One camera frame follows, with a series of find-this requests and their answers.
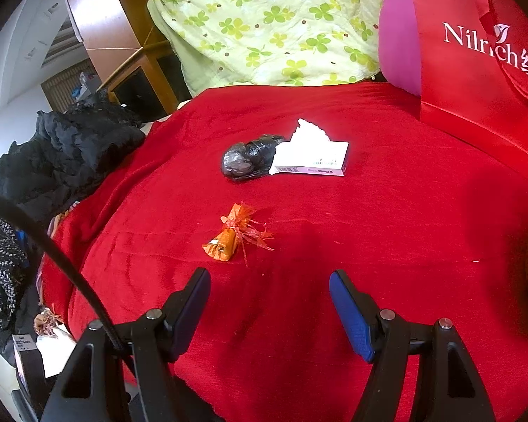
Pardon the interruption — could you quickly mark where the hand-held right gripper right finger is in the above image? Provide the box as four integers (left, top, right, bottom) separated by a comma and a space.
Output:
328, 269, 498, 422

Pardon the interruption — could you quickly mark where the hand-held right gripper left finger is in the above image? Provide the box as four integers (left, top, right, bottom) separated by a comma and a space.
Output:
39, 267, 212, 422

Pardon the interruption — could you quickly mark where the orange plastic wrapper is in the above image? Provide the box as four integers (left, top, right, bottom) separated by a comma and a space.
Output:
202, 202, 276, 267

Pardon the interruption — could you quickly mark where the white cardboard box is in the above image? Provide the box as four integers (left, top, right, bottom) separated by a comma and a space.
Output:
268, 141, 350, 177

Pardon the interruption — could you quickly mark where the black plastic bag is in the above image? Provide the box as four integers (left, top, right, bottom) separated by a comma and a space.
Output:
222, 134, 287, 183

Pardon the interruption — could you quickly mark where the red blanket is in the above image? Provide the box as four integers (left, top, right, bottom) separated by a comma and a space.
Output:
39, 81, 528, 422

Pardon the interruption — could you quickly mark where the white paper sheet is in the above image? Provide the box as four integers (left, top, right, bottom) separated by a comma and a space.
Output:
37, 325, 76, 379

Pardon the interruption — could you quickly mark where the striped colourful cloth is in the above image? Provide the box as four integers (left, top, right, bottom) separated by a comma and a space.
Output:
48, 200, 81, 249

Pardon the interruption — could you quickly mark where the black jacket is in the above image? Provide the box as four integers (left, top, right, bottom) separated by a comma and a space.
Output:
0, 92, 146, 225

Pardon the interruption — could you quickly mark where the brown door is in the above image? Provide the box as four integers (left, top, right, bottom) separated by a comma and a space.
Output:
41, 65, 104, 113

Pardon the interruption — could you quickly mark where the red paper shopping bag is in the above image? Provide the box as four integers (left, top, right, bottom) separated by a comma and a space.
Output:
378, 0, 528, 163

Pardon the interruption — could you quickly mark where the green floral quilt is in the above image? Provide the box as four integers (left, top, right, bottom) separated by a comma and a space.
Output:
147, 0, 406, 97

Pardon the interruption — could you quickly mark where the wooden bedside cabinet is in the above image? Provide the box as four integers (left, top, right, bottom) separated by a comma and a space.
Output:
59, 0, 190, 113

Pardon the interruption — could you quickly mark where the black cable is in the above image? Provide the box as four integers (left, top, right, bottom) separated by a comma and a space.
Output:
0, 191, 128, 357

